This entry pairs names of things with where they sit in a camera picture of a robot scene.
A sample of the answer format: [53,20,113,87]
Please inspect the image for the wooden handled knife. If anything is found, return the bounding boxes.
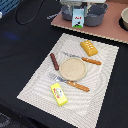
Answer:
[62,52,102,65]

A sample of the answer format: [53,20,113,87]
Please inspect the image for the round beige plate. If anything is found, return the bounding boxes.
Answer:
[59,57,87,81]

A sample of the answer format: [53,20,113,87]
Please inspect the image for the small grey pot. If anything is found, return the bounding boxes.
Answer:
[61,5,72,21]

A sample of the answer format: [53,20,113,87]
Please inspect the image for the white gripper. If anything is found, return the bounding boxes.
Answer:
[59,0,106,6]

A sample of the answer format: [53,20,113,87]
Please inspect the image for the orange bread loaf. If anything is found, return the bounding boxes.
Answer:
[80,40,98,56]

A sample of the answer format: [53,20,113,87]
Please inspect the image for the beige woven placemat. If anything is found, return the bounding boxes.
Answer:
[16,32,120,128]

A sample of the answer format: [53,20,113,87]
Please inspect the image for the black cable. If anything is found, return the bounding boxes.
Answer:
[14,0,48,26]

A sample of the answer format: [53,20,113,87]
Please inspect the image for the blue milk carton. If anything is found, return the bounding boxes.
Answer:
[72,9,84,28]

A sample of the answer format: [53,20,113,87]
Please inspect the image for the blue basket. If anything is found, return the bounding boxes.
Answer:
[0,0,20,14]

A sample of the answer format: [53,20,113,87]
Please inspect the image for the large grey pot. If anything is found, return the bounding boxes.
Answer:
[84,3,108,27]

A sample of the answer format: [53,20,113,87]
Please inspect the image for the wooden handled fork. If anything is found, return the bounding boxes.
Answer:
[49,73,90,92]

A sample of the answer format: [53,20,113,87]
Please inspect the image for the pink brown board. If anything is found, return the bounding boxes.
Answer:
[51,0,128,43]

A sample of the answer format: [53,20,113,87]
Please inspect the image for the beige bowl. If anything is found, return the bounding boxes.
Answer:
[121,7,128,30]

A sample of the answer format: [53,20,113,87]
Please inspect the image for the yellow butter box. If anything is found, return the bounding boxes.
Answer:
[51,83,68,106]

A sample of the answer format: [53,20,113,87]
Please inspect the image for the brown sausage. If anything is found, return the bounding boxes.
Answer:
[50,53,59,70]

